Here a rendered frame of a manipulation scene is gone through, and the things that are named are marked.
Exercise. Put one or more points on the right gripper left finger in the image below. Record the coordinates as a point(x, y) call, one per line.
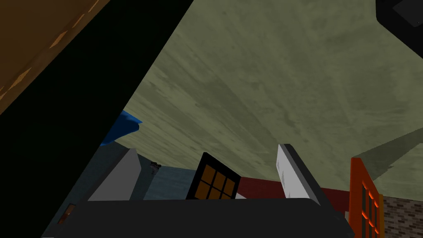
point(121, 181)

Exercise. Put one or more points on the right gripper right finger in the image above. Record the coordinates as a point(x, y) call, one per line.
point(290, 178)

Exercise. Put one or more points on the blue angular object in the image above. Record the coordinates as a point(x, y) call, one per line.
point(123, 127)

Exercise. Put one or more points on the black-framed window with orange panes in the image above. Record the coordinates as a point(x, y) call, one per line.
point(214, 180)

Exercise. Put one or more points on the brown wooden panel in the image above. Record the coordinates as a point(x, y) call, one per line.
point(29, 36)

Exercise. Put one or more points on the black angular block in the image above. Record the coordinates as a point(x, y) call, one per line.
point(401, 23)

